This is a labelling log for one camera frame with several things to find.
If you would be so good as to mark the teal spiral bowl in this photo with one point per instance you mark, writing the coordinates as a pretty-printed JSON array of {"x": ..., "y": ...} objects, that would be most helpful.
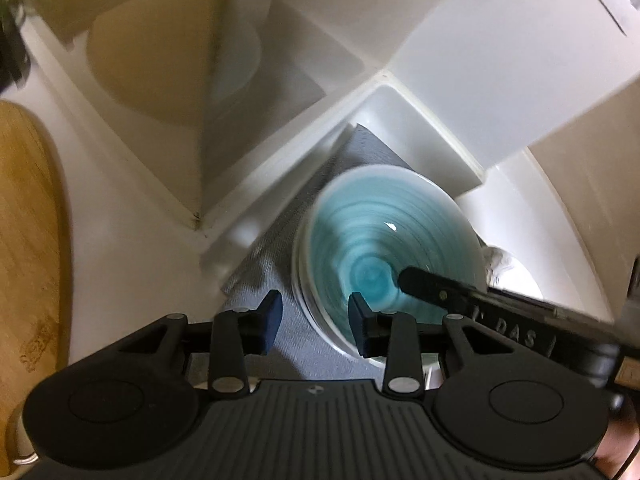
[{"x": 370, "y": 240}]

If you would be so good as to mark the white square floral plate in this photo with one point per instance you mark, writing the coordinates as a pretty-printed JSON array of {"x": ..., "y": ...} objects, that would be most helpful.
[{"x": 515, "y": 280}]

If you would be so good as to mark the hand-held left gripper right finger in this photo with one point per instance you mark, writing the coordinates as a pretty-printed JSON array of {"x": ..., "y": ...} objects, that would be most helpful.
[{"x": 356, "y": 320}]

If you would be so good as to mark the grey mat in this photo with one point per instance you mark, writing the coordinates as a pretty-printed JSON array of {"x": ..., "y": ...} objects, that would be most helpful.
[{"x": 280, "y": 255}]

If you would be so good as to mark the round wooden cutting board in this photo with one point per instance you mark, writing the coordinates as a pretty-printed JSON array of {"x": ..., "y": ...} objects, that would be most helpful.
[{"x": 27, "y": 240}]

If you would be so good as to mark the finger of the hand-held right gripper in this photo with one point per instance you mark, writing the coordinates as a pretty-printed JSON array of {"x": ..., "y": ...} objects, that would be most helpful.
[{"x": 430, "y": 285}]

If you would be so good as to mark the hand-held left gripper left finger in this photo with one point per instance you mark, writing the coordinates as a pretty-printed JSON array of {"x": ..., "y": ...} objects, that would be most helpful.
[{"x": 272, "y": 310}]

